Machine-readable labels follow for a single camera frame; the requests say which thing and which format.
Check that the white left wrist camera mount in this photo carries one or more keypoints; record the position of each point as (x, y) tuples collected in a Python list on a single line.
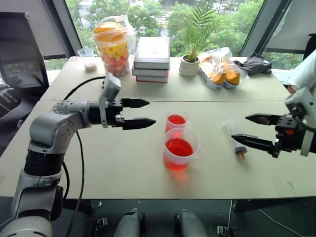
[(110, 85)]

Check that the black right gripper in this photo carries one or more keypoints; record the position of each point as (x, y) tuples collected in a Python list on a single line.
[(287, 134)]

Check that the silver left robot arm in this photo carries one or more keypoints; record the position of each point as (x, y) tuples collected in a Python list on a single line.
[(47, 128)]

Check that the black table frame bar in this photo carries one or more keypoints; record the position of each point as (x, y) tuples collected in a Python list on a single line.
[(271, 204)]

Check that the large beaker red liquid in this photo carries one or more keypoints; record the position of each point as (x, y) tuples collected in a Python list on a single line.
[(179, 148)]

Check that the thin red-edged book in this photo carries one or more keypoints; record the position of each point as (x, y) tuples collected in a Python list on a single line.
[(151, 79)]

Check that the clear measuring cup white contents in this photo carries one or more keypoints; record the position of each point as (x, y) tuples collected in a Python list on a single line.
[(87, 55)]

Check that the large white grey book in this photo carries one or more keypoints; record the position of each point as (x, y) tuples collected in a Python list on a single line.
[(153, 53)]

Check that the dark rounded grey shape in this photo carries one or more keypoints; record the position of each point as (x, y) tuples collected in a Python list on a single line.
[(188, 223), (129, 223)]

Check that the bag of orange-lid bottles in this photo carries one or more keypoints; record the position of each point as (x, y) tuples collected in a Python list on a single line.
[(221, 69)]

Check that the small beaker red liquid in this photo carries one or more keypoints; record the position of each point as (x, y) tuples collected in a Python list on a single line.
[(175, 121)]

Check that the grey middle-sized book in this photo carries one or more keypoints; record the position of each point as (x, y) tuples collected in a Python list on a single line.
[(149, 72)]

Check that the bagged colourful snack tub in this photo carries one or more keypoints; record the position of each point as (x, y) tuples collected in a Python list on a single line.
[(114, 49)]

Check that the person in white shirt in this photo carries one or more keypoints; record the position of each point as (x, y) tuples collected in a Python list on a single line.
[(304, 71)]

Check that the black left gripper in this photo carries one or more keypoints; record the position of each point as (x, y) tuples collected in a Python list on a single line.
[(114, 105)]

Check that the clear plastic syringe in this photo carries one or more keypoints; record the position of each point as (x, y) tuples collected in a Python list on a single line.
[(232, 127)]

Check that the black chair backrest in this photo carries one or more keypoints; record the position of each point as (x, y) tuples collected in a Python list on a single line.
[(310, 45)]

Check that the dark grey cloth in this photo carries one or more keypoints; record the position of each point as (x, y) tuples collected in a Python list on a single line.
[(254, 63)]

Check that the black office chair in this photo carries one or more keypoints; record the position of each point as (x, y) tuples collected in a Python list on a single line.
[(12, 108)]

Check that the black monitor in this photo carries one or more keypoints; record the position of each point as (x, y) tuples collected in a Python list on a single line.
[(19, 49)]

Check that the green plant in white pot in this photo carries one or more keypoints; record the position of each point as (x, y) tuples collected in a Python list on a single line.
[(189, 65)]

